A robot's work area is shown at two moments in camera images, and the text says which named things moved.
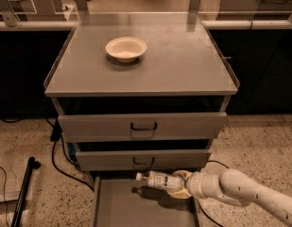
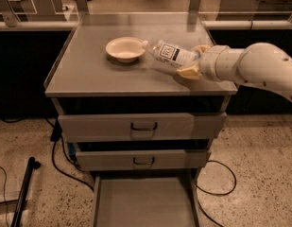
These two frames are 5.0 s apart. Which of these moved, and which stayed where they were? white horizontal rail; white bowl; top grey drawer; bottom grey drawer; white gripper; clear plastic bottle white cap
Moved: white gripper; clear plastic bottle white cap
Stayed: white horizontal rail; top grey drawer; white bowl; bottom grey drawer
